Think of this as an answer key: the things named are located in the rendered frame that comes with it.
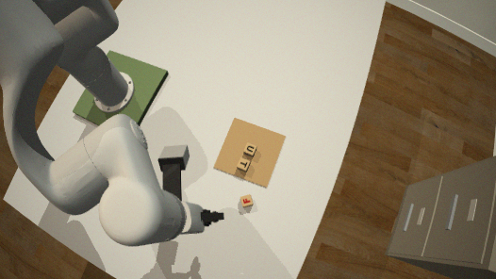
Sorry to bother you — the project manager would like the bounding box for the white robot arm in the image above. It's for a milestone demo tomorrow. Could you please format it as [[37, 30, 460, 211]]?
[[0, 0, 190, 247]]

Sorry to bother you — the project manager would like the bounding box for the tan mat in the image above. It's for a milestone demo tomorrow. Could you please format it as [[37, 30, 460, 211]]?
[[214, 118, 286, 188]]

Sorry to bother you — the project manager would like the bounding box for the tan letter block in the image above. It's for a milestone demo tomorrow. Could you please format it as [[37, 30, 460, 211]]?
[[243, 142, 256, 157], [237, 157, 250, 172], [240, 194, 253, 207]]

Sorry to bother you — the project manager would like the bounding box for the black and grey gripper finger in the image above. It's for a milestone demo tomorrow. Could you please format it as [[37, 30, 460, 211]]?
[[201, 209, 224, 226]]

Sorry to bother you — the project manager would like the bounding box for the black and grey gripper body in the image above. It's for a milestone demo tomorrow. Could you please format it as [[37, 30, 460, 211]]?
[[178, 200, 205, 236]]

